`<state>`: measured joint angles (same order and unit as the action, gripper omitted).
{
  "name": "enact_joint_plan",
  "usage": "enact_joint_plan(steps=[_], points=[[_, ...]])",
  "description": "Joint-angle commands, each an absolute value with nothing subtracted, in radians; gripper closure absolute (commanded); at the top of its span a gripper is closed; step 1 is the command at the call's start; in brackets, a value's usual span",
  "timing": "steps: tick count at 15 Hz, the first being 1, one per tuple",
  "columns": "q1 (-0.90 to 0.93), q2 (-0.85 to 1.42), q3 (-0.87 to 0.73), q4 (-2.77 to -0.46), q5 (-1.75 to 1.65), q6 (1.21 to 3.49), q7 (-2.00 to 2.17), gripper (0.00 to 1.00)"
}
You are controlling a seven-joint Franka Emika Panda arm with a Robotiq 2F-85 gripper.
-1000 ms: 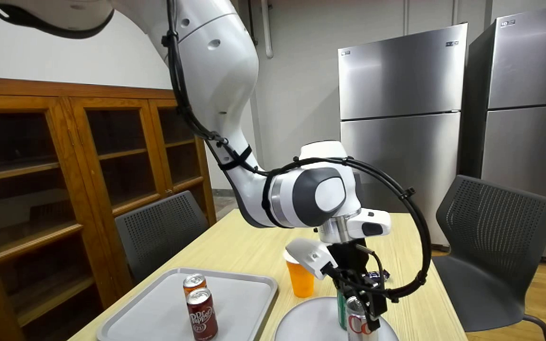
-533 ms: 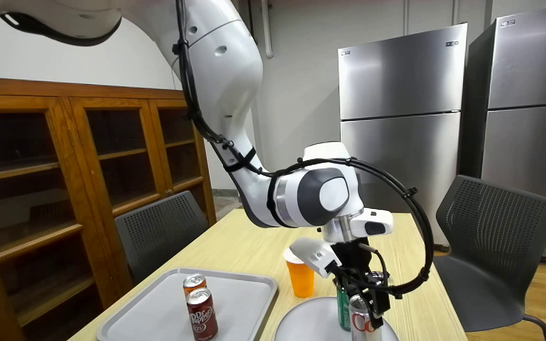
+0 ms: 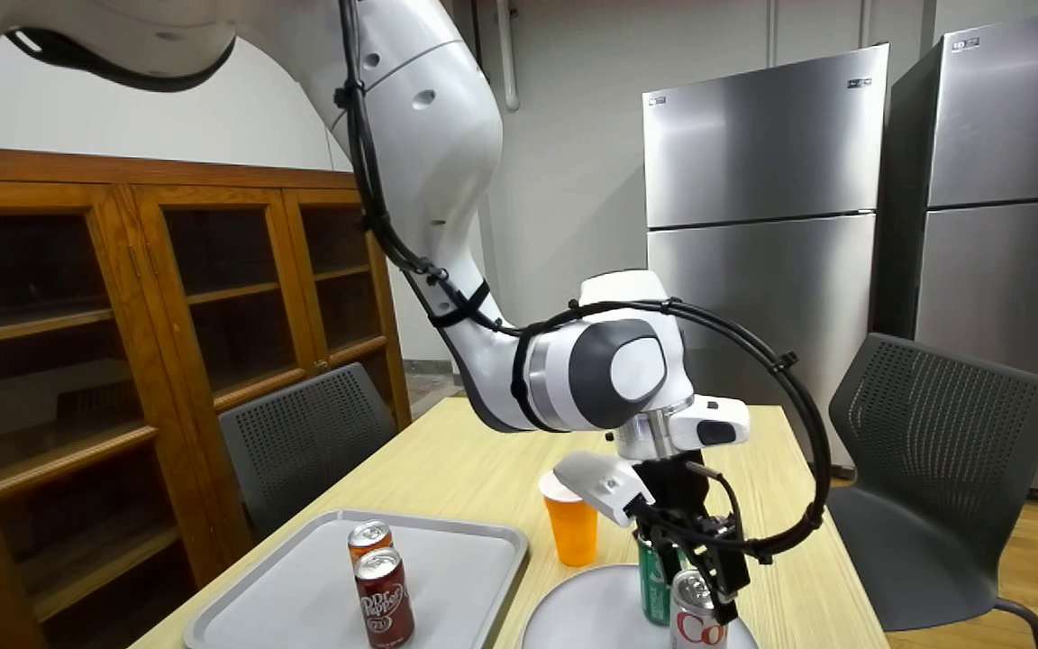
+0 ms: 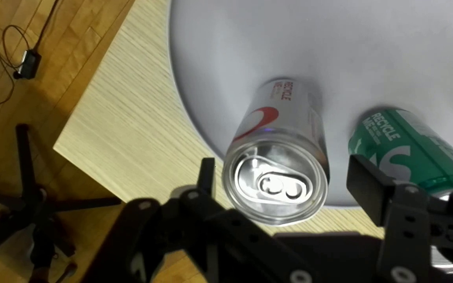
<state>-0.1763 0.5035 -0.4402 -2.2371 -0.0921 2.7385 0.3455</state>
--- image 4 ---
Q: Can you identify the green soda can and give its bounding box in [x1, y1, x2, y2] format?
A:
[348, 108, 453, 201]

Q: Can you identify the black power adapter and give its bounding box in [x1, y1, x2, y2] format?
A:
[13, 50, 42, 80]

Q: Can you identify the silver soda can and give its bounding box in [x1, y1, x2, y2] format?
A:
[222, 78, 331, 226]

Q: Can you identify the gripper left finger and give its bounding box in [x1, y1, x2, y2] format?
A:
[82, 158, 314, 283]

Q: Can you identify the black tripod stand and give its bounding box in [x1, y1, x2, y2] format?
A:
[0, 123, 123, 283]

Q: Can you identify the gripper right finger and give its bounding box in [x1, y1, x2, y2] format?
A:
[346, 154, 453, 283]

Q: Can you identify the round white mat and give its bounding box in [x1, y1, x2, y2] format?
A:
[169, 0, 453, 208]

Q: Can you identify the thin dark cable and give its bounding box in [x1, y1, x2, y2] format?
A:
[0, 0, 61, 114]

